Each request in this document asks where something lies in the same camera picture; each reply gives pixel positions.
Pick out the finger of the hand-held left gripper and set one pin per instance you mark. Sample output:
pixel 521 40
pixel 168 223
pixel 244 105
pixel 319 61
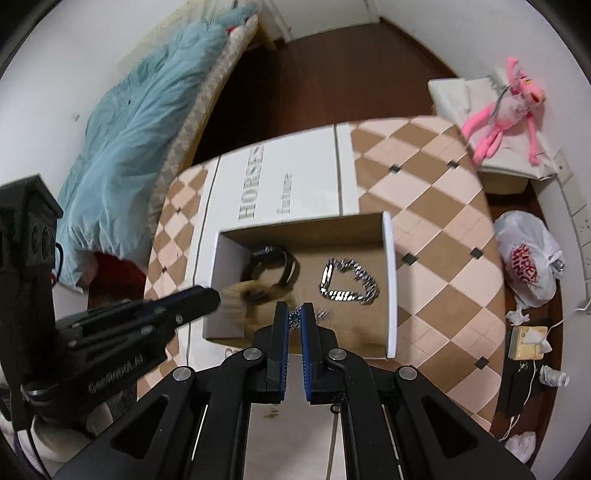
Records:
pixel 129 341
pixel 184 302

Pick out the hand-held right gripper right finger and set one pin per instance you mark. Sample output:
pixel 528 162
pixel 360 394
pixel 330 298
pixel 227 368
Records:
pixel 308 360

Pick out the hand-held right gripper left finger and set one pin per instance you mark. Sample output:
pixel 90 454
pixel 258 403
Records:
pixel 279 355

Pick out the white jewelry box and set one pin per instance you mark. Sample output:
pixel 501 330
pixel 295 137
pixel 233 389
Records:
pixel 355 332

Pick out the person's left forearm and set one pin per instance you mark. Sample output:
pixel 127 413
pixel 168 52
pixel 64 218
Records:
pixel 51 445

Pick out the red cloth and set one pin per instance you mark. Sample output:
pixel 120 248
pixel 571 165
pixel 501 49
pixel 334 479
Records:
pixel 117 272

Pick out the black wristwatch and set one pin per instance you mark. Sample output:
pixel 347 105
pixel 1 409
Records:
pixel 286 263

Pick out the white printed box cover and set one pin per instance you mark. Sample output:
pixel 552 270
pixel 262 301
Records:
pixel 295 180

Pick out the light blue blanket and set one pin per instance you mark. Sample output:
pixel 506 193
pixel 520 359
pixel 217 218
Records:
pixel 134 138

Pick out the checkered tablecloth table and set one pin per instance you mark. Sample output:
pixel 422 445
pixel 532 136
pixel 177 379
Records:
pixel 438 230

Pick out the patterned bed mattress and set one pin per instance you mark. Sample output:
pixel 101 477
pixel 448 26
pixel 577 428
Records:
pixel 207 106

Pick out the black flat device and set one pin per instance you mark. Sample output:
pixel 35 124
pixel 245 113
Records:
pixel 515 387

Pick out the crumpled white tissue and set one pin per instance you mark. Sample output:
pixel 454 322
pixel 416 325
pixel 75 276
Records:
pixel 518 317

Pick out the yellow tissue pack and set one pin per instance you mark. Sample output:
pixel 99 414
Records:
pixel 526 344

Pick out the crumpled white cloth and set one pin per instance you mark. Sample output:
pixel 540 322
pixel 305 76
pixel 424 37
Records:
pixel 521 445

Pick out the white plastic bag red print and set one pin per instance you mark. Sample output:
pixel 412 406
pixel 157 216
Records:
pixel 526 258

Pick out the small white bottle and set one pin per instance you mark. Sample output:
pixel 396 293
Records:
pixel 554 377

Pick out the pink plush toy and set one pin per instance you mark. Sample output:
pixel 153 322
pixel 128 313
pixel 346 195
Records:
pixel 505 110

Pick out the white door frame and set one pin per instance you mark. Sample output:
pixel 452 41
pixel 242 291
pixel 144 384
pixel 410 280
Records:
pixel 295 23

